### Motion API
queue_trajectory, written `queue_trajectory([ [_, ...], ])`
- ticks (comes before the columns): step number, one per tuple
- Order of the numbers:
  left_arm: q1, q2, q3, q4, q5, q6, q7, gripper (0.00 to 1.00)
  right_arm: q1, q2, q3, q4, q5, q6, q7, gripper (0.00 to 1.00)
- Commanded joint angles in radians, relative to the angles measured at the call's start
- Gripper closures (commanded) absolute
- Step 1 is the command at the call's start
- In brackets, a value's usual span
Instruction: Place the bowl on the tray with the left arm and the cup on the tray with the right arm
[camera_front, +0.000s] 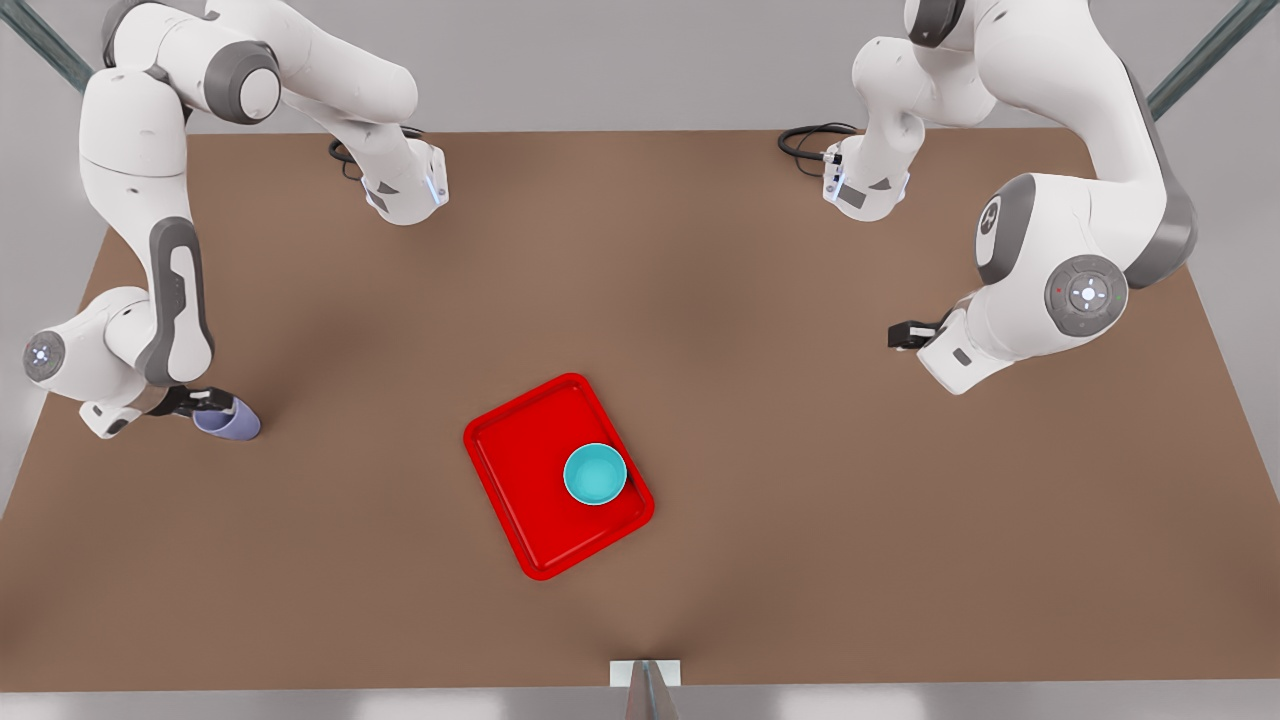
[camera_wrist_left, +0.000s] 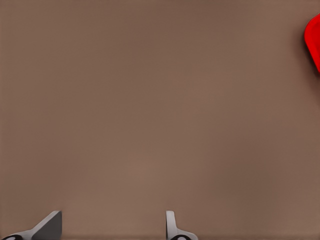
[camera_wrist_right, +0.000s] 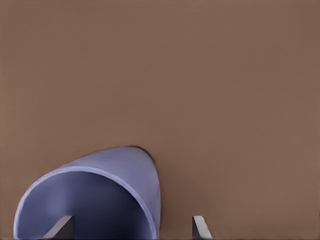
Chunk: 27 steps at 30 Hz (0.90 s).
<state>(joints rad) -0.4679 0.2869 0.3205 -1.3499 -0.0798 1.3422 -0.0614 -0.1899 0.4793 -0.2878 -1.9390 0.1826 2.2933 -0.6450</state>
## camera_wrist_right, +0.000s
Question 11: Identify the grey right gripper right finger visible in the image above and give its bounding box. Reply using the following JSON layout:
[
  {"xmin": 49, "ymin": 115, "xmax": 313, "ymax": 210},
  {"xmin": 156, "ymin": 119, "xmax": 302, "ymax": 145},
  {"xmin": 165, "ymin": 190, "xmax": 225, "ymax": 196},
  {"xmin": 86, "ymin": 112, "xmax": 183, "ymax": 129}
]
[{"xmin": 192, "ymin": 215, "xmax": 214, "ymax": 239}]

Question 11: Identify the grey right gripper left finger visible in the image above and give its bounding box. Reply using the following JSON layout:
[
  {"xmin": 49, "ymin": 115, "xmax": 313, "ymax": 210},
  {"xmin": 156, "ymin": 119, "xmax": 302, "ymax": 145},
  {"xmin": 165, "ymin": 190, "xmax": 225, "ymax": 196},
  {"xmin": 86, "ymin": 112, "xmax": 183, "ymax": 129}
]
[{"xmin": 42, "ymin": 215, "xmax": 76, "ymax": 239}]

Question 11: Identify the blue cup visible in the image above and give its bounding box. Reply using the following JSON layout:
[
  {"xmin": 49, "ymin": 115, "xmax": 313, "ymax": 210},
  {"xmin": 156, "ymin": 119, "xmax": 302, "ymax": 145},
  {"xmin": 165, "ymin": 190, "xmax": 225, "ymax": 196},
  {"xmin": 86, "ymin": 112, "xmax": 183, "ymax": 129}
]
[{"xmin": 13, "ymin": 145, "xmax": 161, "ymax": 240}]

